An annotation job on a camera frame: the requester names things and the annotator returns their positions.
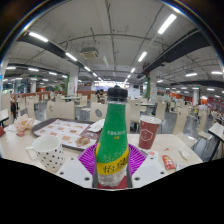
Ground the white paper napkin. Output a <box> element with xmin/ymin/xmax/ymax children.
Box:
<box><xmin>87</xmin><ymin>118</ymin><xmax>106</xmax><ymax>133</ymax></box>

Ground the red paper cup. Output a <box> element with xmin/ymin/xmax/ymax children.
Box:
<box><xmin>137</xmin><ymin>114</ymin><xmax>163</xmax><ymax>150</ymax></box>

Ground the red sauce packet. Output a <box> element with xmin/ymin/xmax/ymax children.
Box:
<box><xmin>161</xmin><ymin>154</ymin><xmax>177</xmax><ymax>171</ymax></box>

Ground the brown food tray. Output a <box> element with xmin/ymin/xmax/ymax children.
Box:
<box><xmin>31</xmin><ymin>117</ymin><xmax>106</xmax><ymax>152</ymax></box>

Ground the printed sticker sheet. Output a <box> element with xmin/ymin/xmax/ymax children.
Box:
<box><xmin>141</xmin><ymin>148</ymin><xmax>159</xmax><ymax>159</ymax></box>

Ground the group of ceiling lights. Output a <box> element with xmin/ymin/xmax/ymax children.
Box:
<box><xmin>4</xmin><ymin>13</ymin><xmax>224</xmax><ymax>96</ymax></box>

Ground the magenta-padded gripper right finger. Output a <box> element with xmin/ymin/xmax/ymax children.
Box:
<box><xmin>126</xmin><ymin>143</ymin><xmax>168</xmax><ymax>189</ymax></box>

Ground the white polka-dot mug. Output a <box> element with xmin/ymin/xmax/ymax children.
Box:
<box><xmin>25</xmin><ymin>134</ymin><xmax>65</xmax><ymax>173</ymax></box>

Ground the white sauce packet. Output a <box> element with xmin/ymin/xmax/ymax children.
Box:
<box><xmin>178</xmin><ymin>148</ymin><xmax>191</xmax><ymax>160</ymax></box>

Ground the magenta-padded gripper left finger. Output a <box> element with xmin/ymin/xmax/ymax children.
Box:
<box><xmin>55</xmin><ymin>143</ymin><xmax>98</xmax><ymax>189</ymax></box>

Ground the clear plastic wrapper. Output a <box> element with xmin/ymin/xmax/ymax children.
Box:
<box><xmin>174</xmin><ymin>162</ymin><xmax>188</xmax><ymax>171</ymax></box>

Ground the ceiling air conditioner unit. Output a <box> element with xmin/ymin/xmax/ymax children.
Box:
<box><xmin>79</xmin><ymin>46</ymin><xmax>100</xmax><ymax>59</ymax></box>

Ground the green drink bottle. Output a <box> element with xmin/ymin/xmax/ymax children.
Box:
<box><xmin>92</xmin><ymin>84</ymin><xmax>132</xmax><ymax>190</ymax></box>

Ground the group of beige chairs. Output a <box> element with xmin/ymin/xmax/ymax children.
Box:
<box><xmin>0</xmin><ymin>91</ymin><xmax>224</xmax><ymax>148</ymax></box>

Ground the white neighbouring table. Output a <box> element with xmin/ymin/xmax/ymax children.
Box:
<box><xmin>0</xmin><ymin>108</ymin><xmax>10</xmax><ymax>126</ymax></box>
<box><xmin>208</xmin><ymin>121</ymin><xmax>224</xmax><ymax>161</ymax></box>

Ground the clear plastic food bag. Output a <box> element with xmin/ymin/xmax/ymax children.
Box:
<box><xmin>6</xmin><ymin>113</ymin><xmax>36</xmax><ymax>138</ymax></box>

